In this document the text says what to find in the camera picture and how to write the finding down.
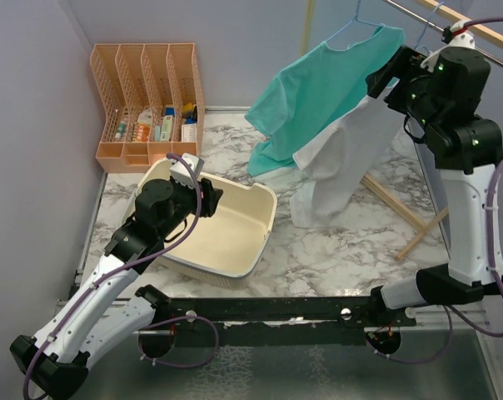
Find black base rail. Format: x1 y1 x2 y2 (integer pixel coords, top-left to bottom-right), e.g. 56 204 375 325
135 285 416 348

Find white t shirt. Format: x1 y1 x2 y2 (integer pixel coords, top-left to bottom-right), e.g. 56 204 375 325
290 85 403 228

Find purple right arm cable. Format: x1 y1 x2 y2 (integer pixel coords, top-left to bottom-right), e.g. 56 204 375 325
445 143 503 338

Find cream plastic basket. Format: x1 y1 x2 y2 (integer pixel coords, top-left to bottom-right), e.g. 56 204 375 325
150 172 277 290

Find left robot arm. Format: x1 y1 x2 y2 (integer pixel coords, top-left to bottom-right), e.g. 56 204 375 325
10 178 223 399

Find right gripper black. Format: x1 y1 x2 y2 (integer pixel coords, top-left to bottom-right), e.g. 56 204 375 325
367 44 443 132

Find blue wire hanger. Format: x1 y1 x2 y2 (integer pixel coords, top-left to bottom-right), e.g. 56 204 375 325
326 0 383 42
414 1 446 56

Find orange file organizer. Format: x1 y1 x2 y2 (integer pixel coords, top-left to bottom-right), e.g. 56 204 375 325
90 43 206 173

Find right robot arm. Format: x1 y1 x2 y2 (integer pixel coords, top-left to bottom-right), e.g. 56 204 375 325
366 46 503 326

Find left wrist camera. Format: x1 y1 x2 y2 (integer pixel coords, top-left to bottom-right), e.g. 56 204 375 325
169 153 204 188

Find teal t shirt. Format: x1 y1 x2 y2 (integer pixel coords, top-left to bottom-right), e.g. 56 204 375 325
245 25 406 177

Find wooden clothes rack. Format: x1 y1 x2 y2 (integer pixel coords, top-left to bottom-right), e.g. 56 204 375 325
301 0 503 262

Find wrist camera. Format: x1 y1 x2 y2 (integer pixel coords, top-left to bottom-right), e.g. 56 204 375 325
169 153 204 188
421 20 476 72

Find items in organizer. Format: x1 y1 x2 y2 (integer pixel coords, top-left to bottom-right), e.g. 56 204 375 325
112 103 197 143

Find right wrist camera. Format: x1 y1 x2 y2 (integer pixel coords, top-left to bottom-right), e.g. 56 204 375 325
421 20 476 72

